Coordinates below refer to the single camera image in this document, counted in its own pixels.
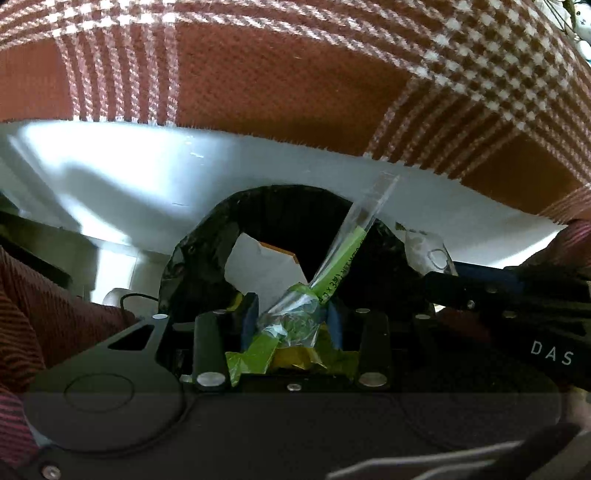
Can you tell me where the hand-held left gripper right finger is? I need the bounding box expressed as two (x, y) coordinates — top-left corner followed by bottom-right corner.
(324, 300), (446, 389)

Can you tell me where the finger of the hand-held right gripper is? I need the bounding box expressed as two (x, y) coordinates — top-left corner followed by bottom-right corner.
(421, 271), (513, 321)
(451, 260), (527, 292)

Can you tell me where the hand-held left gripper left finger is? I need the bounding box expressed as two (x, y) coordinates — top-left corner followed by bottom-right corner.
(104, 293), (260, 393)

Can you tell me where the small clear plastic wrapper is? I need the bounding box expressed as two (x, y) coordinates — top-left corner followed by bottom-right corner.
(396, 223), (459, 278)

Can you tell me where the clear sleeve green stick wrapper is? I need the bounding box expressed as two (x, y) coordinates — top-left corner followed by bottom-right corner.
(225, 172), (400, 387)

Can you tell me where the yellow green wrapper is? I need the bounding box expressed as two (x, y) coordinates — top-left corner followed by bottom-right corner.
(271, 323), (362, 377)

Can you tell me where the white paper piece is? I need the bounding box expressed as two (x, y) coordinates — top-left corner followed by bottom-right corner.
(224, 232), (309, 303)

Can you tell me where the person's right leg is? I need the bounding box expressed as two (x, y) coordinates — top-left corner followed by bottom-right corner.
(521, 185), (591, 280)

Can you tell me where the person's leg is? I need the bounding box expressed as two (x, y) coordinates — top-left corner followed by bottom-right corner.
(0, 246), (138, 468)
(521, 185), (591, 280)

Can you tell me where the person's left leg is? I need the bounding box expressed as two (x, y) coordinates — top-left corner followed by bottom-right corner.
(0, 246), (138, 468)

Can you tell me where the red white plaid tablecloth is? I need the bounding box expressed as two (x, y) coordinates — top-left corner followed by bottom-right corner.
(0, 0), (591, 220)

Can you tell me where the black cable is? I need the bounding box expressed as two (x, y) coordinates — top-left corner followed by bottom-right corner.
(119, 292), (163, 320)

